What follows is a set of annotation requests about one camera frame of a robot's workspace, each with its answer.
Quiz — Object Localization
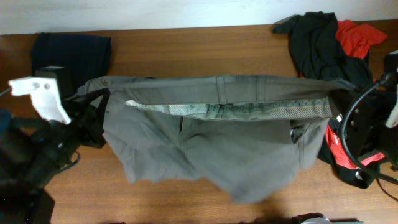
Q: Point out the grey shorts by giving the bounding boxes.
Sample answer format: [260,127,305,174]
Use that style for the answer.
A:
[77,75,353,203]

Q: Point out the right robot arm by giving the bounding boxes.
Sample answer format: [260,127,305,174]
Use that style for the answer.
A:
[371,50,397,170]

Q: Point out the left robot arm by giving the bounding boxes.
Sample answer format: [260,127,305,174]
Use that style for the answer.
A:
[1,88,110,224]

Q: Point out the folded navy blue garment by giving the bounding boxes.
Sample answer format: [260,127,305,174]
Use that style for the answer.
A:
[30,33,111,98]

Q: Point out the black shirt with white print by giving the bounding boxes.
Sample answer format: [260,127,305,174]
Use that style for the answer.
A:
[272,12,397,187]

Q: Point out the red shirt with white print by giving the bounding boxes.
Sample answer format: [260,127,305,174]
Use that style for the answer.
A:
[325,20,388,170]

